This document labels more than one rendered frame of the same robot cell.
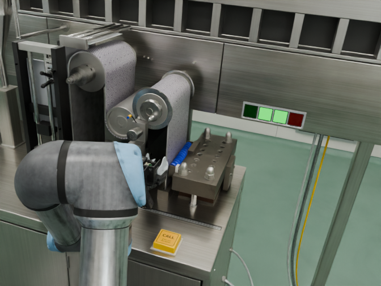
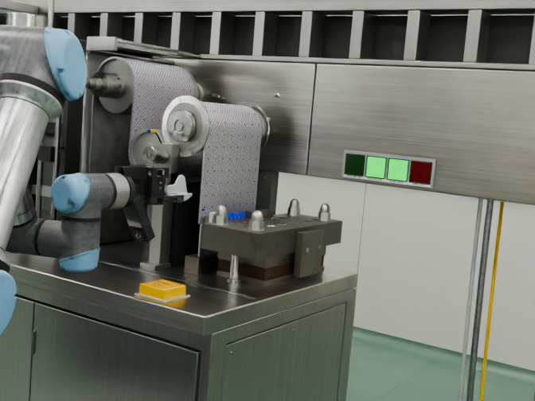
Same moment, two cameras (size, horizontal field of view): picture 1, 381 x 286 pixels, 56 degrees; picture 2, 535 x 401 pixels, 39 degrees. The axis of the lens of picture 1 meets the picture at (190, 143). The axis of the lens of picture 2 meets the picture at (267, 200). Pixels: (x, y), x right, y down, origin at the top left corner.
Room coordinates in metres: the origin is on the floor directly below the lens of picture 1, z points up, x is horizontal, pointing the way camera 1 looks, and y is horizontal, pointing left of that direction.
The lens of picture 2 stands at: (-0.51, -0.62, 1.29)
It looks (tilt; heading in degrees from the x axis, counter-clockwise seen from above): 6 degrees down; 18
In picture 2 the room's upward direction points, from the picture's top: 5 degrees clockwise
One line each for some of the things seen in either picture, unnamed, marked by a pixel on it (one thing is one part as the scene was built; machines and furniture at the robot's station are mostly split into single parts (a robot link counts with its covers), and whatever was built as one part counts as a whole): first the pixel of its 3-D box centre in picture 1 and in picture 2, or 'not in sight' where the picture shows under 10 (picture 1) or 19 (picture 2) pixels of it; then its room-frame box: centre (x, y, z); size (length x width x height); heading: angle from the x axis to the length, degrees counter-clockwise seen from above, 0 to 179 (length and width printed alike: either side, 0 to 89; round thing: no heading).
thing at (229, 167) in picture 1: (229, 172); (310, 253); (1.25, -0.17, 0.96); 0.10 x 0.03 x 0.11; 165
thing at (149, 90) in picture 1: (152, 109); (185, 126); (1.14, 0.14, 1.25); 0.15 x 0.01 x 0.15; 75
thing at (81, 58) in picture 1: (105, 64); (149, 89); (1.34, 0.35, 1.33); 0.25 x 0.14 x 0.14; 165
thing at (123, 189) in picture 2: not in sight; (111, 191); (0.84, 0.16, 1.11); 0.08 x 0.05 x 0.08; 75
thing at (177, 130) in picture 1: (177, 135); (230, 184); (1.24, 0.05, 1.11); 0.23 x 0.01 x 0.18; 165
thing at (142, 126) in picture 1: (137, 162); (158, 206); (1.12, 0.18, 1.05); 0.06 x 0.05 x 0.31; 165
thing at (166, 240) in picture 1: (167, 240); (162, 290); (0.88, 0.04, 0.91); 0.07 x 0.07 x 0.02; 75
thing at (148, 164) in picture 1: (142, 177); (138, 186); (0.92, 0.13, 1.12); 0.12 x 0.08 x 0.09; 165
